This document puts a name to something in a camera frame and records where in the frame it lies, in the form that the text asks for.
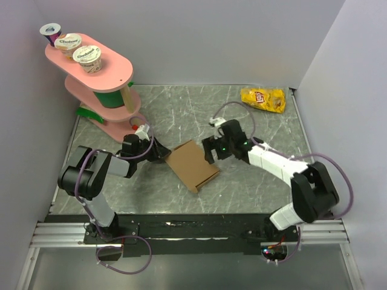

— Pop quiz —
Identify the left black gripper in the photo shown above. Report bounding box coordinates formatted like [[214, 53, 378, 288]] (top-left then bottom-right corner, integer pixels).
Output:
[[134, 135, 172, 163]]

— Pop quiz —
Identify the brown cardboard box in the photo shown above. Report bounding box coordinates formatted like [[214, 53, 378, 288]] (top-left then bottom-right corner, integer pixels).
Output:
[[166, 140, 220, 193]]

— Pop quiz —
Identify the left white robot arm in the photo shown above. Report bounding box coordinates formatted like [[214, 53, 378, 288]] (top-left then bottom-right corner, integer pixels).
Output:
[[57, 134, 171, 243]]

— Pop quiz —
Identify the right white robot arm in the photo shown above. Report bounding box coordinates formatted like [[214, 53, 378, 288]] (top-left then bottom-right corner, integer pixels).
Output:
[[202, 118, 339, 241]]

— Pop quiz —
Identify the yellow chips bag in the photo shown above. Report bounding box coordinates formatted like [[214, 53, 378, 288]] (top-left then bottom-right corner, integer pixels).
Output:
[[240, 88, 286, 114]]

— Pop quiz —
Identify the pink tiered shelf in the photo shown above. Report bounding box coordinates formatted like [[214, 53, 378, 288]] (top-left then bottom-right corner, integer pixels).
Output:
[[45, 34, 142, 143]]

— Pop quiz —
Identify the white Chobani yogurt cup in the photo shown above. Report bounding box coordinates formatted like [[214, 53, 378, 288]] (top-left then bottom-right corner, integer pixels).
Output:
[[73, 45, 102, 73]]

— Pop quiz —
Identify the orange Chobani yogurt cup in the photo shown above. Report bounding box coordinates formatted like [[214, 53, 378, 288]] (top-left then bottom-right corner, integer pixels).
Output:
[[54, 33, 82, 59]]

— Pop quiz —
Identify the purple yogurt cup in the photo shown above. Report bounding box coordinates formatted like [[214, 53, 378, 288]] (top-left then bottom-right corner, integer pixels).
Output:
[[39, 23, 62, 47]]

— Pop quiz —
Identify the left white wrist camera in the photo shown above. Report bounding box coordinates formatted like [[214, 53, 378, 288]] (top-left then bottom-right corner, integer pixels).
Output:
[[132, 124, 150, 141]]

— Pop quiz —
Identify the purple cable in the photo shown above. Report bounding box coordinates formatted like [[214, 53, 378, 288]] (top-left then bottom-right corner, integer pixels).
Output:
[[74, 116, 155, 242], [96, 235, 153, 276], [265, 226, 302, 266], [213, 101, 354, 219]]

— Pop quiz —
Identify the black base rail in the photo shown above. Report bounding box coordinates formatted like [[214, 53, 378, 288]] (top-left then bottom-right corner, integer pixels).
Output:
[[83, 213, 298, 257]]

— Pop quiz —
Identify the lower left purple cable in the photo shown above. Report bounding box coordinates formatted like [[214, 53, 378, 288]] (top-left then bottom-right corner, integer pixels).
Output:
[[96, 235, 153, 276]]

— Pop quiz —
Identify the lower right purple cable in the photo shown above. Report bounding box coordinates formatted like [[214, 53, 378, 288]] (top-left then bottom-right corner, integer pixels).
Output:
[[265, 226, 302, 266]]

